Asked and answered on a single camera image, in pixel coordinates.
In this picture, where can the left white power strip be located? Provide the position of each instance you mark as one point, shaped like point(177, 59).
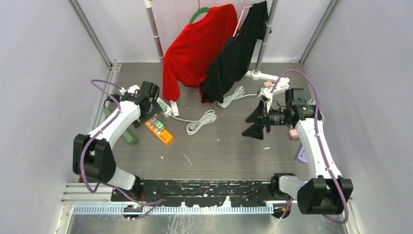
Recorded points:
point(168, 113)

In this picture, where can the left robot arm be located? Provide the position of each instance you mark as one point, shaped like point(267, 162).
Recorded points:
point(92, 153)

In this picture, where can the green hanger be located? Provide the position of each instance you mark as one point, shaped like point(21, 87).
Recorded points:
point(200, 11)

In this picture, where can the pink hanger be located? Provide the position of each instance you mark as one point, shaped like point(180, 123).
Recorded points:
point(241, 17)

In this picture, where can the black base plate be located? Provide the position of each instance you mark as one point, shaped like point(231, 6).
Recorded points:
point(209, 193)

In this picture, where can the red shirt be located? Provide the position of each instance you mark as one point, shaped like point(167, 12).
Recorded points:
point(189, 57)

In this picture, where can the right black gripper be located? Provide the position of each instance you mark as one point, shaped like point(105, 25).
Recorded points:
point(261, 118)

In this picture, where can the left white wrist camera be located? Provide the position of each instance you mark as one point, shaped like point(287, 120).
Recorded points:
point(131, 90)

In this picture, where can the green plug on white strip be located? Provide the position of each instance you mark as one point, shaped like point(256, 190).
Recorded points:
point(164, 107)

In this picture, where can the purple power strip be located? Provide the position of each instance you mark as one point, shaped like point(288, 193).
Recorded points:
point(301, 157)

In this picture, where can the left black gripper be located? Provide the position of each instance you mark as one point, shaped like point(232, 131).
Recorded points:
point(156, 110)

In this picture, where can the clothes rack right pole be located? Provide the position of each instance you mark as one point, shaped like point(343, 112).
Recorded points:
point(256, 74)

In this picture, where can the green power strip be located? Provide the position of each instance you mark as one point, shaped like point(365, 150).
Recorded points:
point(127, 134)

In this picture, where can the orange power strip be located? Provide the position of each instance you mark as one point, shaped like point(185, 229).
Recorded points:
point(165, 136)

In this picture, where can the clothes rack pole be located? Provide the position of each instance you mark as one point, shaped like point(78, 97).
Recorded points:
point(148, 7)
point(256, 74)

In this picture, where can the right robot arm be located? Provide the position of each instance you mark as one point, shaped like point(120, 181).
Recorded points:
point(326, 192)

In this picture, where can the white power strip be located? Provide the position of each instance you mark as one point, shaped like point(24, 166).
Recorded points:
point(281, 87)
point(168, 113)

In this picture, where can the clothes rack left pole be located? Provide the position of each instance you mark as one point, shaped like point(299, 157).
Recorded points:
point(148, 7)

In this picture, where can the right white power strip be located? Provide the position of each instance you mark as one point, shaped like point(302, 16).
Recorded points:
point(281, 87)

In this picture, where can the black shirt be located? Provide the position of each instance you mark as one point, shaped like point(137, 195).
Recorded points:
point(232, 63)

